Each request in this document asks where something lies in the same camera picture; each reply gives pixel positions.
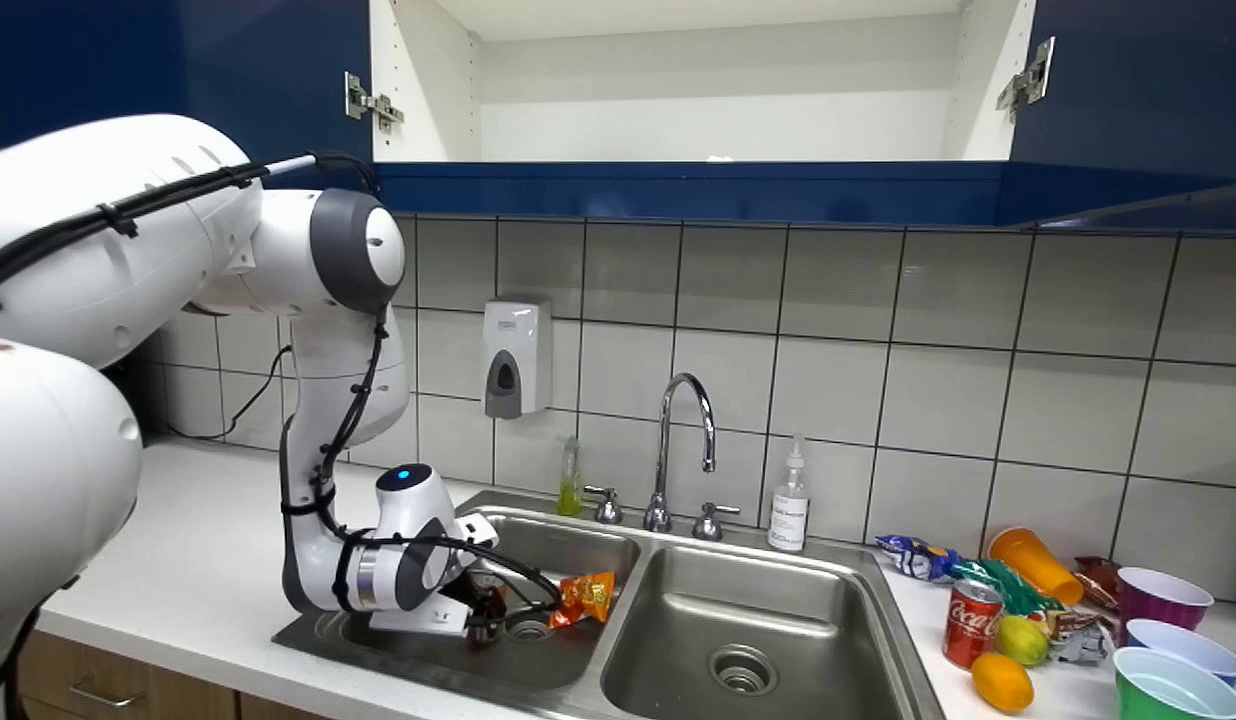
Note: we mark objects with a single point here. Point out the red cola can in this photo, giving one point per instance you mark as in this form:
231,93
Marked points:
968,623

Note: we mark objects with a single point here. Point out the blue snack bag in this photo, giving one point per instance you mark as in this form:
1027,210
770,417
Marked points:
920,560

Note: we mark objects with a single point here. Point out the green dish soap bottle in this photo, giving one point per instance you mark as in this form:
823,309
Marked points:
571,494

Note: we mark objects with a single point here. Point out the orange fruit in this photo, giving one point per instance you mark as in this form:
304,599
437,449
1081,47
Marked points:
1002,680

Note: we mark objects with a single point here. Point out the blue left cabinet door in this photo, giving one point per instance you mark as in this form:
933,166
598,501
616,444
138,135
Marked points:
271,73

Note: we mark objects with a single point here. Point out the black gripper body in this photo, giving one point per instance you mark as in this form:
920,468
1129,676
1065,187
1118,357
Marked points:
498,599

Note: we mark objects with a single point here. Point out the stainless steel double sink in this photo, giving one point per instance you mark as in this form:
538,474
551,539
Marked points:
703,631

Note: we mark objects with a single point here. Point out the orange snack wrapper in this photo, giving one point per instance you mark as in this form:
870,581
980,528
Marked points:
584,599

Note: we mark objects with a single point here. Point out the green plastic cup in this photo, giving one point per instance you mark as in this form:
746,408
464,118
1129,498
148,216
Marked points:
1159,687

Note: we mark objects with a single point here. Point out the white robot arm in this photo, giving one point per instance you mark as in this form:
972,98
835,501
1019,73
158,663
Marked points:
158,241

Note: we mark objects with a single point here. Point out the orange plastic cup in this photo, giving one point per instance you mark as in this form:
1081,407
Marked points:
1038,566

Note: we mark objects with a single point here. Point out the clear hand soap bottle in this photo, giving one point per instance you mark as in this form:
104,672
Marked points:
788,507

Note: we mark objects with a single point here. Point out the blue right cabinet door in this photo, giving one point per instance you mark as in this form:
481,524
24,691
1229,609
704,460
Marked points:
1141,86

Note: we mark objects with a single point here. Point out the blue upper cabinet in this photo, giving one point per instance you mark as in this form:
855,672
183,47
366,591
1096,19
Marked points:
865,113

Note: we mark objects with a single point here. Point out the wooden lower cabinet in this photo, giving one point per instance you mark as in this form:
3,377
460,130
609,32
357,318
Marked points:
75,680

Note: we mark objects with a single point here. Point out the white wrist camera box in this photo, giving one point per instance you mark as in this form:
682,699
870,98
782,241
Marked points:
431,617

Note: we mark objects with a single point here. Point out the white wall soap dispenser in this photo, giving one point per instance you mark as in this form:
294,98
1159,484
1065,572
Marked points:
516,357

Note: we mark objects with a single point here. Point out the blue plastic cup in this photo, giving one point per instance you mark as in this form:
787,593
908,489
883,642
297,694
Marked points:
1183,642

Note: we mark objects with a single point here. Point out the blue cabinet door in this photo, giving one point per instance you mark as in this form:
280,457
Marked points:
271,73
1141,86

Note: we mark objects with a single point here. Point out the green apple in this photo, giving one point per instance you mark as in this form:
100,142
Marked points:
1022,639

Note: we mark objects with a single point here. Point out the purple plastic cup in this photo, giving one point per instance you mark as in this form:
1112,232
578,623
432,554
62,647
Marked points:
1148,593

